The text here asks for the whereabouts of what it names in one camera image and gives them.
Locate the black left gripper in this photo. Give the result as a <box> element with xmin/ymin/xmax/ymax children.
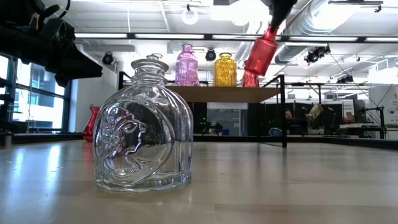
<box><xmin>0</xmin><ymin>17</ymin><xmax>104</xmax><ymax>89</ymax></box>

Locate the red short glass bottle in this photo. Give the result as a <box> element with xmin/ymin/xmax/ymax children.
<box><xmin>244</xmin><ymin>24</ymin><xmax>279</xmax><ymax>77</ymax></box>

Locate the yellow ribbed glass jar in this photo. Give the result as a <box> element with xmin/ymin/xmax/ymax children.
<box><xmin>213</xmin><ymin>52</ymin><xmax>238</xmax><ymax>88</ymax></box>

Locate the clear embossed glass bottle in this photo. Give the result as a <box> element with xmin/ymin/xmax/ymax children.
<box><xmin>92</xmin><ymin>58</ymin><xmax>194</xmax><ymax>193</ymax></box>

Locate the purple ribbed glass bottle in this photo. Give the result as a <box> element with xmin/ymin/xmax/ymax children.
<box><xmin>175</xmin><ymin>43</ymin><xmax>200</xmax><ymax>87</ymax></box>

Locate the large window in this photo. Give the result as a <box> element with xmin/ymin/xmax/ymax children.
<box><xmin>0</xmin><ymin>54</ymin><xmax>73</xmax><ymax>133</ymax></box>

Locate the long ceiling light strip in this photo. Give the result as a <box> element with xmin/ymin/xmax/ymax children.
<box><xmin>74</xmin><ymin>32</ymin><xmax>398</xmax><ymax>44</ymax></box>

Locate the red cone glass vase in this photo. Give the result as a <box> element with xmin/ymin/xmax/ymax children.
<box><xmin>82</xmin><ymin>106</ymin><xmax>102</xmax><ymax>143</ymax></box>

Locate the person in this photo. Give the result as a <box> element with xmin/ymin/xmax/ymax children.
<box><xmin>281</xmin><ymin>108</ymin><xmax>296</xmax><ymax>131</ymax></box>

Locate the silver ventilation duct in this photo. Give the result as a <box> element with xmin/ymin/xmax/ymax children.
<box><xmin>236</xmin><ymin>0</ymin><xmax>346</xmax><ymax>65</ymax></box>

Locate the black metal table frame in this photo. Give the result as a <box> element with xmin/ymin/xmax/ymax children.
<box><xmin>0</xmin><ymin>132</ymin><xmax>398</xmax><ymax>150</ymax></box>

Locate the wooden shelf black metal frame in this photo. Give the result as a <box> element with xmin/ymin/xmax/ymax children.
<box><xmin>117</xmin><ymin>70</ymin><xmax>287</xmax><ymax>149</ymax></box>

